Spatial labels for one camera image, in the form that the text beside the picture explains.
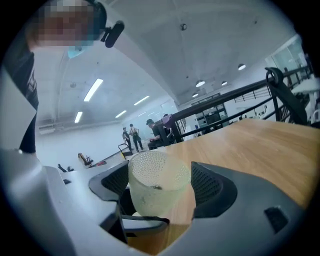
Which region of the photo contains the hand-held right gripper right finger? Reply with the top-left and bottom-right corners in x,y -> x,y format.
154,161 -> 305,256

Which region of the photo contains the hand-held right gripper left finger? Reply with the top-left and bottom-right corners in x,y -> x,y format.
44,160 -> 130,251

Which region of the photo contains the translucent textured cup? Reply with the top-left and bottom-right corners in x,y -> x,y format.
128,150 -> 192,218

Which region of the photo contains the orange and black chair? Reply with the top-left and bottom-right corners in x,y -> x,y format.
77,152 -> 94,168

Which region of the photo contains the white air conditioner unit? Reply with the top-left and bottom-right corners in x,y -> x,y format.
38,124 -> 55,136

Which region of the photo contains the wooden table with white legs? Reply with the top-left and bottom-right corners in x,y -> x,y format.
126,118 -> 320,255

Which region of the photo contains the person's black clothing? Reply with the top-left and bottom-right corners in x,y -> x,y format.
1,47 -> 40,154

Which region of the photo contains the black metal railing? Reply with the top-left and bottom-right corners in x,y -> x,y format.
154,67 -> 315,146

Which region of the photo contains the black office chair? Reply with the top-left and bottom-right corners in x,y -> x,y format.
264,66 -> 310,126

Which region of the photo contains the blue face mask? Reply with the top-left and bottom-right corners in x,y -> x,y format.
67,44 -> 84,60

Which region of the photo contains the black head-worn camera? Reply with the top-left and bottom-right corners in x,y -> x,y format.
100,20 -> 125,49

